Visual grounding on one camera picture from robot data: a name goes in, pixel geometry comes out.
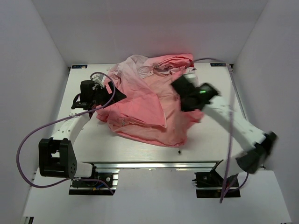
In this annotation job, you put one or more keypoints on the wrist white camera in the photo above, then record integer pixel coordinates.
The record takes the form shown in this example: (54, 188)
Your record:
(192, 78)
(98, 78)

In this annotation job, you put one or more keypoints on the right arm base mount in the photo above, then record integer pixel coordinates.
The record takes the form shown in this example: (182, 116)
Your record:
(209, 186)

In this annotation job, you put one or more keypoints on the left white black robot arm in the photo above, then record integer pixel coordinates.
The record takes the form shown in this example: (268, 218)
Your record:
(56, 154)

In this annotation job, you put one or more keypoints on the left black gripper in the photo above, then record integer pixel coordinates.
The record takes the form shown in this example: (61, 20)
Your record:
(104, 90)

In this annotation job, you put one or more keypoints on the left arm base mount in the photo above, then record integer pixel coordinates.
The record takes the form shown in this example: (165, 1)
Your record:
(103, 182)

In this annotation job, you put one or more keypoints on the blue label sticker left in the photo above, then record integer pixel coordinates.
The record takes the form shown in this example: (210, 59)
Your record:
(83, 66)

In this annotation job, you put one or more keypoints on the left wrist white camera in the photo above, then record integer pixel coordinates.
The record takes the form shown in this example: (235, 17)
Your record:
(98, 78)

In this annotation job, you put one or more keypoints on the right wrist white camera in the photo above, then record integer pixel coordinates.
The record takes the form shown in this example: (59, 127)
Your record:
(192, 78)

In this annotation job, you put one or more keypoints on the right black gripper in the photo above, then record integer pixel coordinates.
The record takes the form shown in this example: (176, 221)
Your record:
(184, 109)

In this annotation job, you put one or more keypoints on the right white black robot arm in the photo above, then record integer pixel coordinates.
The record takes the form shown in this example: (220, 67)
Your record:
(256, 144)

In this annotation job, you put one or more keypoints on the pink hooded jacket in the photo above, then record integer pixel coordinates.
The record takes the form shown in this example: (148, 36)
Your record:
(151, 111)

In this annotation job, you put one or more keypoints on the aluminium table front rail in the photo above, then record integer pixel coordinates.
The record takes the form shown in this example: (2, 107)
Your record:
(152, 165)

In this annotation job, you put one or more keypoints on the blue label sticker right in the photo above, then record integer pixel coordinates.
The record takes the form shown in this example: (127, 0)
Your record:
(218, 65)

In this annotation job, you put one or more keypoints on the blue label sticker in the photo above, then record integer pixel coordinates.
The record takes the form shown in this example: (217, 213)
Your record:
(83, 66)
(218, 65)

